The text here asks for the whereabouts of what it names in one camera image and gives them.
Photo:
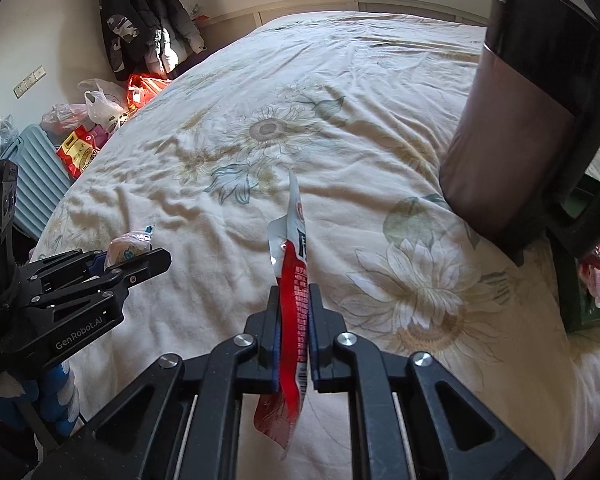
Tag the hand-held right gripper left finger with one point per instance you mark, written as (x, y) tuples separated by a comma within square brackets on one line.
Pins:
[(270, 350)]

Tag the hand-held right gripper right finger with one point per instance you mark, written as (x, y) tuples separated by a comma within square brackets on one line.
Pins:
[(314, 360)]

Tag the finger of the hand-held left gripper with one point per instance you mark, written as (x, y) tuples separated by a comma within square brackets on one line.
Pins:
[(65, 264), (145, 262)]

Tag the small white pastry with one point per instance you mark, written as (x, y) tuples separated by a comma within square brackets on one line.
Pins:
[(127, 246)]

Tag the long red snack packet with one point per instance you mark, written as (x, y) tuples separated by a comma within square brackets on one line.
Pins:
[(292, 285)]

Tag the person's left hand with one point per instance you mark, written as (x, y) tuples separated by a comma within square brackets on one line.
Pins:
[(55, 400)]

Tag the light blue ribbed suitcase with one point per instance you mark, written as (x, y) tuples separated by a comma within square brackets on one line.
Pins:
[(37, 175)]

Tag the red and yellow bag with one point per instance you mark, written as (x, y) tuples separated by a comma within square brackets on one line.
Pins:
[(77, 152)]

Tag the pinkish plastic bag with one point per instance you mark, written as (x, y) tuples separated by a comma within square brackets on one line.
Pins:
[(62, 117)]

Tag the white plastic bag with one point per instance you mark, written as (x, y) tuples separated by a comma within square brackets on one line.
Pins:
[(102, 105)]

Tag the red plastic bag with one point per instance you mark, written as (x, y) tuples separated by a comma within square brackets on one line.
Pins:
[(147, 87)]

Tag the floral cream blanket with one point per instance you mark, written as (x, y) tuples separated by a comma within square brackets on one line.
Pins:
[(355, 135)]

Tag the grey puffer jacket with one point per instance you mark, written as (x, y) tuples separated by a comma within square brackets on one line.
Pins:
[(172, 25)]

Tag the black camouflage jacket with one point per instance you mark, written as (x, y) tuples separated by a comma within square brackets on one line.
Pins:
[(122, 20)]

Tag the dark storage bag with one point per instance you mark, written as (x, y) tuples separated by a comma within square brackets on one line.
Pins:
[(505, 135)]

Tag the beige bed headboard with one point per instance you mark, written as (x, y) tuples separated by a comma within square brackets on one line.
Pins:
[(330, 7)]

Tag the wide white wall socket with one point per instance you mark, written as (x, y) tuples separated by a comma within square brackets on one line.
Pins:
[(24, 86)]

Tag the small white wall socket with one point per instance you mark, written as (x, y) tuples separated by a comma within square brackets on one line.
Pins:
[(40, 72)]

